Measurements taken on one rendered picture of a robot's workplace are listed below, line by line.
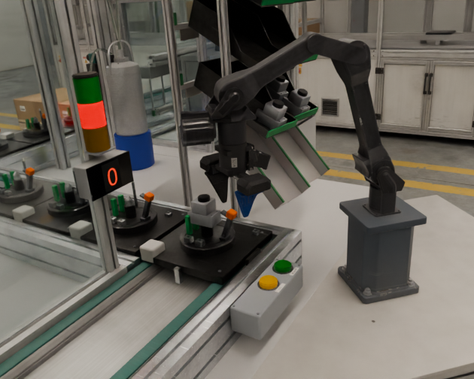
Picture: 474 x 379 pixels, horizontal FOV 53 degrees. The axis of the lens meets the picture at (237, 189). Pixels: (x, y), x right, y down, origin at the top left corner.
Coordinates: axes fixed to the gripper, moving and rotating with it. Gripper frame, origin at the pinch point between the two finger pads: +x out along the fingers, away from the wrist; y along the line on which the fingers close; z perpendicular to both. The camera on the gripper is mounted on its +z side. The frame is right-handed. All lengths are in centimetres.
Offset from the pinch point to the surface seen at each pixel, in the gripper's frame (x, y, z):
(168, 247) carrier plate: 18.5, 17.4, -8.7
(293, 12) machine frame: -21, 132, 126
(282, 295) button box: 19.4, -13.2, 2.9
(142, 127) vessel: 16, 105, 23
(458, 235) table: 28, -13, 68
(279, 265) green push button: 17.1, -6.6, 7.2
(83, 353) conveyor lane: 23.2, -1.0, -36.7
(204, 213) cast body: 9.0, 11.6, -1.2
